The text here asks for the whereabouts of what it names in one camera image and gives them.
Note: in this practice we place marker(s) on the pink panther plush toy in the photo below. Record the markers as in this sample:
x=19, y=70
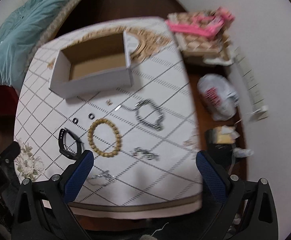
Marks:
x=204, y=23

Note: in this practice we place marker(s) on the checkered brown cushion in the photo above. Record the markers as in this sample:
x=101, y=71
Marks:
x=212, y=52

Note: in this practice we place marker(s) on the white charger plug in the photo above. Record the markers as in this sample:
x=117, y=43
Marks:
x=261, y=110

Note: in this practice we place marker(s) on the yellow tissue box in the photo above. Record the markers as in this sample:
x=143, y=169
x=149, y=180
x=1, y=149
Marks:
x=222, y=135

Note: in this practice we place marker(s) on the teal duvet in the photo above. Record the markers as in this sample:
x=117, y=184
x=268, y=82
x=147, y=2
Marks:
x=20, y=33

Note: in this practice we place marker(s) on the white plastic bag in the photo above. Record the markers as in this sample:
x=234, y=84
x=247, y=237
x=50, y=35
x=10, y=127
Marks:
x=219, y=95

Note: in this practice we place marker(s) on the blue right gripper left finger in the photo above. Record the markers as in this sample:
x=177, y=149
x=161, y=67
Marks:
x=76, y=174

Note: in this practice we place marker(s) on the white cardboard box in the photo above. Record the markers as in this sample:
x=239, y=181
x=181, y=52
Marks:
x=101, y=63

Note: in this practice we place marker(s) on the black fitness band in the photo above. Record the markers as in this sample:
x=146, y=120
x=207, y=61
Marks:
x=70, y=146

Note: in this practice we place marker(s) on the white power strip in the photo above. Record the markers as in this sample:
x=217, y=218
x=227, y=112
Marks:
x=250, y=82

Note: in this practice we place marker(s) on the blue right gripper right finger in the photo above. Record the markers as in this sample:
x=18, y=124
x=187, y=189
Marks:
x=210, y=176

